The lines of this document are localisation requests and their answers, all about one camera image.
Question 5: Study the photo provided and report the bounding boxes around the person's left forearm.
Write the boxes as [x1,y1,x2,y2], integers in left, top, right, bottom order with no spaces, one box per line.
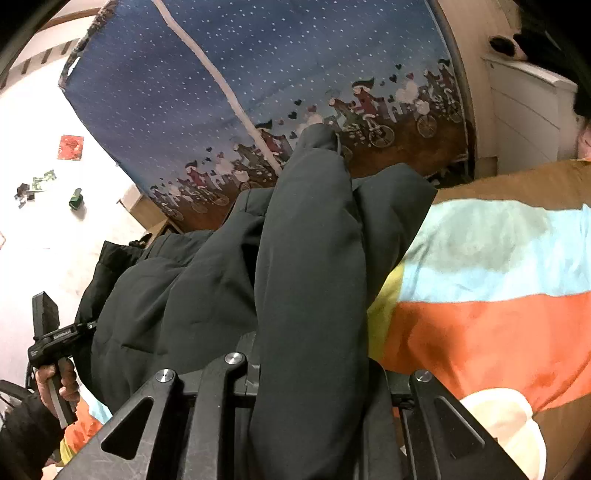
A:
[0,392,65,480]

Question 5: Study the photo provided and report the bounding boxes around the white cabinet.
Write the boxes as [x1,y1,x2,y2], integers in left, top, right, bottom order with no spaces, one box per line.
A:
[480,53,580,174]

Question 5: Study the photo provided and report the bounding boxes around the wooden furniture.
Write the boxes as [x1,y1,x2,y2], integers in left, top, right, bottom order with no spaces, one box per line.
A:
[117,185,181,236]

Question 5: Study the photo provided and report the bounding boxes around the red wall sticker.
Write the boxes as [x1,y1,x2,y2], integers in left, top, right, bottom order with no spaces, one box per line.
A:
[58,135,85,161]

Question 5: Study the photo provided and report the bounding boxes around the striped colourful blanket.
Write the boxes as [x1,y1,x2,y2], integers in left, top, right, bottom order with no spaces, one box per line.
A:
[55,159,591,480]

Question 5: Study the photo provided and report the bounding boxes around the black cable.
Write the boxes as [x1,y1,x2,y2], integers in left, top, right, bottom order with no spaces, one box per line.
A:
[0,379,35,416]

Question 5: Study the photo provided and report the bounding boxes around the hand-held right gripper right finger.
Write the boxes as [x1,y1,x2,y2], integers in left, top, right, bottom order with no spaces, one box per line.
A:
[365,362,527,480]

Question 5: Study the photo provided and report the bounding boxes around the black puffer jacket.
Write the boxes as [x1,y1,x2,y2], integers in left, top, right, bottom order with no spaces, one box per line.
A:
[74,124,437,480]

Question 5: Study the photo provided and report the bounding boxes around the pile of dark clothes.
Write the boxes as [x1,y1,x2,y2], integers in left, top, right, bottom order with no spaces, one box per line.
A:
[512,0,591,116]

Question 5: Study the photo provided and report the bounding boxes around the green black wall stickers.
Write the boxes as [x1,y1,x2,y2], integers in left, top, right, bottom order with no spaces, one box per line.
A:
[14,170,57,208]

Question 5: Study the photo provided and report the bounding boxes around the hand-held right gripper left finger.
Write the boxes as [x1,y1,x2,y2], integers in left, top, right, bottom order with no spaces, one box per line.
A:
[60,332,260,480]

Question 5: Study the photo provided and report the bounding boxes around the person's left hand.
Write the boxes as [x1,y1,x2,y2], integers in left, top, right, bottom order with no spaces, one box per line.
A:
[36,357,81,414]

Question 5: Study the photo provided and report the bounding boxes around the black sock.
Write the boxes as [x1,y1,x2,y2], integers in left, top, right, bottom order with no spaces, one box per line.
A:
[489,36,518,57]

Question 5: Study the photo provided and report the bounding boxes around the blue printed curtain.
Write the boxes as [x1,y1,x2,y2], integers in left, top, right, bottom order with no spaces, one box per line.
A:
[58,0,476,232]

